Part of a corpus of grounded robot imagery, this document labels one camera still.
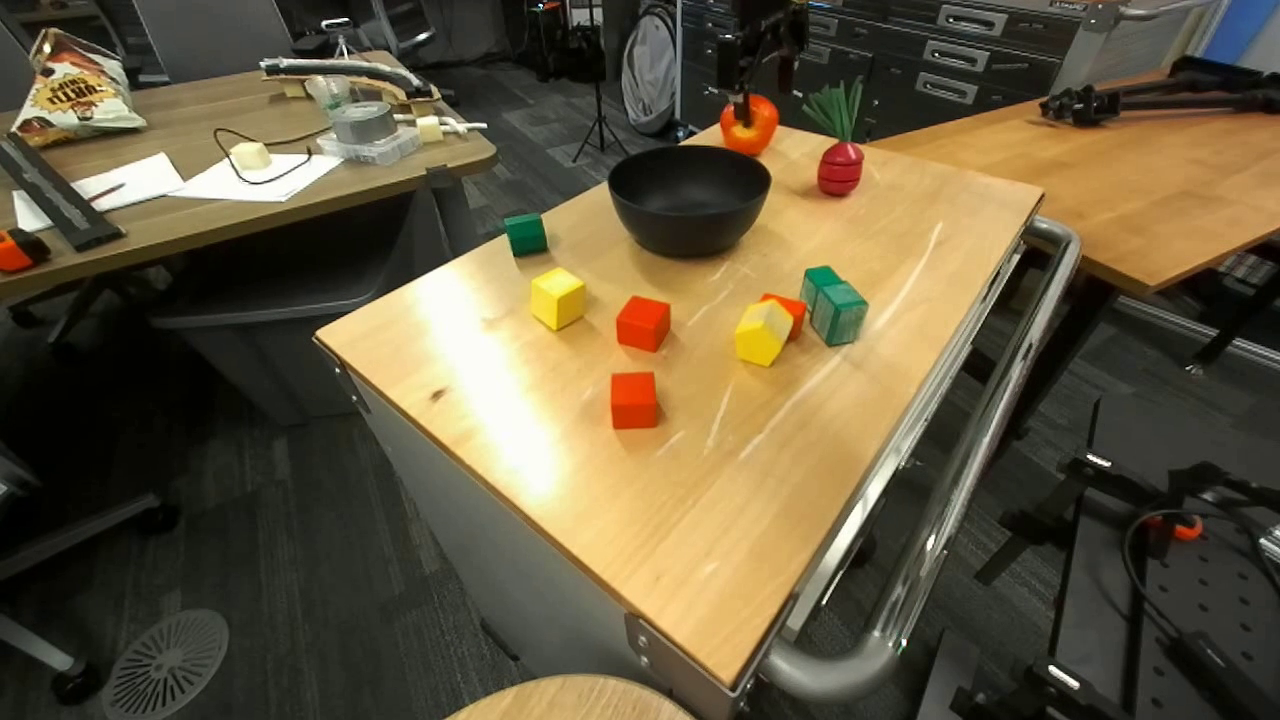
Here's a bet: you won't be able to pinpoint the round wooden stool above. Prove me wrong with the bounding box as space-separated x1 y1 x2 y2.
446 677 695 720

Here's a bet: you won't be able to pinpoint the grey tape roll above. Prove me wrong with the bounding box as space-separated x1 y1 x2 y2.
326 100 396 147

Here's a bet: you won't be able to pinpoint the chrome cart handle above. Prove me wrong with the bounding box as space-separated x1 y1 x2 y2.
751 216 1079 700

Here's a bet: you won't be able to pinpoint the snack chip bag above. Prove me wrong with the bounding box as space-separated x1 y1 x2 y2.
12 28 145 147

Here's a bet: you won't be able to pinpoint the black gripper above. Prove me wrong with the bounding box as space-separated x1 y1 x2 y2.
716 0 809 118

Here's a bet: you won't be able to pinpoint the white metal cart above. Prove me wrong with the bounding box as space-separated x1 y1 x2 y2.
321 128 1038 718

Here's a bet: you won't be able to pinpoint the wooden office desk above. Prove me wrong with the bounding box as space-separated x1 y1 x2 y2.
0 72 496 306

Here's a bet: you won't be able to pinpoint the small green block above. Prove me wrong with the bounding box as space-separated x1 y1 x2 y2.
504 211 546 255

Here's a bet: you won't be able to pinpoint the dark drawer cabinet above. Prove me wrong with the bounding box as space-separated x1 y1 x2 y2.
676 0 1207 138

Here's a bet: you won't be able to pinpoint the white paper sheets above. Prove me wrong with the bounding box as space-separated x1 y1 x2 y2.
177 154 334 204

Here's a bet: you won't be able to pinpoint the black bowl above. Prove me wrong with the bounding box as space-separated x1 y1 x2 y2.
606 145 773 261

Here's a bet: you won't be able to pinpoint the wooden side table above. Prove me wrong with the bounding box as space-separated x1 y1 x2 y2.
882 100 1280 291

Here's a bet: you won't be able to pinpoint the orange red toy apple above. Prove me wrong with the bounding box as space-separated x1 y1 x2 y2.
718 94 781 158

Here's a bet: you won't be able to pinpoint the yellow cube block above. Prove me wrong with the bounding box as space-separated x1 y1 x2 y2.
533 268 588 332

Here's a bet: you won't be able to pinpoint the red toy radish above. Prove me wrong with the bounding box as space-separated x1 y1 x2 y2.
804 81 862 195

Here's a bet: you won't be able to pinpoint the yellow block by orange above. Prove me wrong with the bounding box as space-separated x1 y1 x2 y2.
730 301 790 369

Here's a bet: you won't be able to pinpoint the green double block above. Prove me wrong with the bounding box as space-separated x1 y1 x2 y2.
800 265 866 350

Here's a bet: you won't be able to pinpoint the red cube block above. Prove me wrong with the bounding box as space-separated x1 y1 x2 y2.
606 374 658 428
616 297 670 353

